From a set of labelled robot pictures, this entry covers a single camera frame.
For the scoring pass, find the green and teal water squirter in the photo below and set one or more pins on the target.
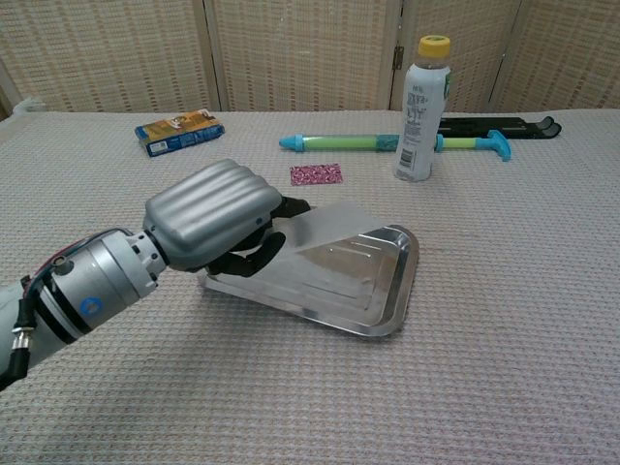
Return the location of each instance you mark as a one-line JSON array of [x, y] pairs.
[[339, 142]]

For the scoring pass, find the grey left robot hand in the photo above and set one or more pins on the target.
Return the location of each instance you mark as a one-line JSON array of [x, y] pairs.
[[213, 213]]

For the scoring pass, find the white bottle with yellow cap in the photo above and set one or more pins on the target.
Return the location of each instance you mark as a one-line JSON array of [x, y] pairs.
[[421, 116]]

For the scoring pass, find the beige waffle-weave tablecloth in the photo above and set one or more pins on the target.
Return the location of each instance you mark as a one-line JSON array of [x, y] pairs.
[[310, 387]]

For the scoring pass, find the pink patterned card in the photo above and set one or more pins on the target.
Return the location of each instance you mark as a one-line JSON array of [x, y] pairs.
[[317, 174]]

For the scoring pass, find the blue and orange box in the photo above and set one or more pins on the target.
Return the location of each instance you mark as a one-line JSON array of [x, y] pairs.
[[179, 133]]

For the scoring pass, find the rectangular stainless steel tray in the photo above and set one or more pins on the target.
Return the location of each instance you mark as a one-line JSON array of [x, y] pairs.
[[368, 286]]

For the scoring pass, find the black folding stand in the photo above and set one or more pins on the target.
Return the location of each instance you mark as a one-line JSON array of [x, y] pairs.
[[504, 127]]

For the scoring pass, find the woven folding screen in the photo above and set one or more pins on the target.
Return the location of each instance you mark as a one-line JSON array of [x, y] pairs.
[[310, 53]]

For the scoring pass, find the translucent white sheet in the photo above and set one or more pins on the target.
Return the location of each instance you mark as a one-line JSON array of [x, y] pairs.
[[315, 237]]

